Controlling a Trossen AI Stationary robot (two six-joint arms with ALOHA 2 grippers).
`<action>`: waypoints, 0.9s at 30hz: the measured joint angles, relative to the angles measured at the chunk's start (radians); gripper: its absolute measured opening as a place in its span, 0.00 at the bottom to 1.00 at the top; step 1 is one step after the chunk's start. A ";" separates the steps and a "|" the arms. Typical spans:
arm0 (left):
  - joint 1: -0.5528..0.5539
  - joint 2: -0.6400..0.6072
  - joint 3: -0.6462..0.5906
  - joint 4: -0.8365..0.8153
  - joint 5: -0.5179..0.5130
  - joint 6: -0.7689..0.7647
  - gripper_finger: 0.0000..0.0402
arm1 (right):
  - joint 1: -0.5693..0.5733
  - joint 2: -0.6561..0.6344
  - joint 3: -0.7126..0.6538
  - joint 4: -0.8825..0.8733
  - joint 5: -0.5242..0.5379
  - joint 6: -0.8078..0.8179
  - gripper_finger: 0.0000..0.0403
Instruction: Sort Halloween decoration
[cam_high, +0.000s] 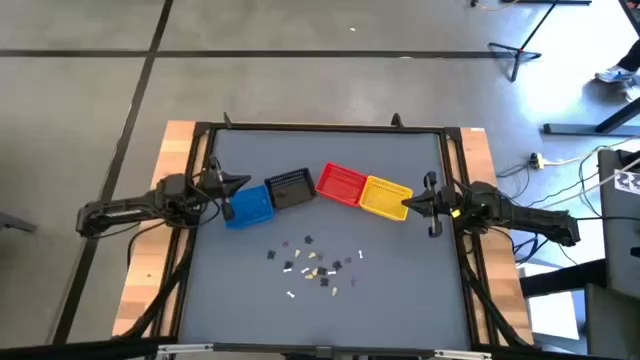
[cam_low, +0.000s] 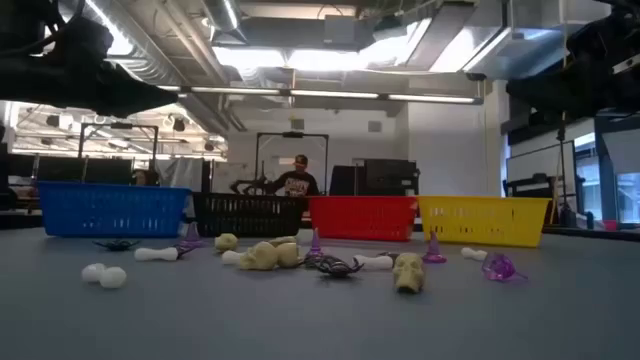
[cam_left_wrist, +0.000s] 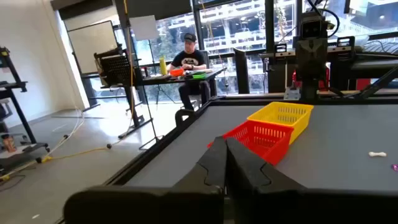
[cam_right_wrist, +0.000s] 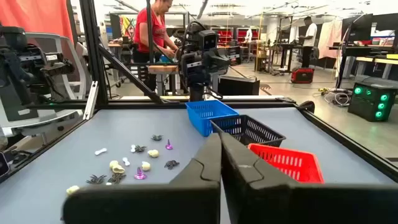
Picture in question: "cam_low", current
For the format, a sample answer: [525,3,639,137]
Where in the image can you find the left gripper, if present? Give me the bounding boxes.
[0,17,179,119]

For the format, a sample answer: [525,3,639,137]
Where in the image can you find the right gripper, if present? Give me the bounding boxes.
[505,14,640,121]

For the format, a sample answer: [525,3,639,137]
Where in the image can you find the blue plastic basket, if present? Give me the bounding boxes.
[37,180,192,239]

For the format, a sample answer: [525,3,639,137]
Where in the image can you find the purple plastic witch hat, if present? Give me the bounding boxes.
[304,227,326,260]
[421,229,448,265]
[179,221,205,249]

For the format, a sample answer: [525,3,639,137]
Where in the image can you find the purple plastic spider ring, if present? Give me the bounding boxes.
[481,252,529,283]

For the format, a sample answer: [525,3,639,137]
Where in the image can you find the black monitor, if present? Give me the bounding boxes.
[35,156,84,185]
[84,156,134,185]

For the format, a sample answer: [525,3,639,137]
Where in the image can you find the person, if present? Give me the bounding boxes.
[267,153,321,198]
[131,168,162,187]

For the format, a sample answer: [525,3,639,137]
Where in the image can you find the grey cover sheet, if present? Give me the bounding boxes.
[153,157,205,194]

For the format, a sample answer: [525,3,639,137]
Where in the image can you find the black equipment desk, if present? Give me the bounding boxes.
[503,172,557,199]

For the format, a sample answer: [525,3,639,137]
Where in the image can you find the black tripod stand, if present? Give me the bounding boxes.
[555,117,580,229]

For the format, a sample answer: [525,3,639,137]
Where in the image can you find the white board with drawings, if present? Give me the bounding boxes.
[211,160,257,195]

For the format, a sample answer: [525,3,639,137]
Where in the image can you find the yellow plastic basket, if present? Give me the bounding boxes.
[417,195,552,249]

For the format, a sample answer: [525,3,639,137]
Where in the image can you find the black plastic basket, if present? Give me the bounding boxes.
[192,192,307,239]

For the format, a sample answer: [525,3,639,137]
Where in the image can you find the black computer equipment stack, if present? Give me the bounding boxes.
[328,158,421,198]

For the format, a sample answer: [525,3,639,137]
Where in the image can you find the long ceiling light fixture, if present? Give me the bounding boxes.
[157,84,485,106]

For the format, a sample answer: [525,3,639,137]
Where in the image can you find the grey ceiling unit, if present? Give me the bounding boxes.
[323,13,377,52]

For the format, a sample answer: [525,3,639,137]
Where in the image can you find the red plastic basket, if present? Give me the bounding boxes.
[307,195,419,243]

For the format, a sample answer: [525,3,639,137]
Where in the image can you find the black metal frame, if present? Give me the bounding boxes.
[77,122,160,186]
[254,131,330,197]

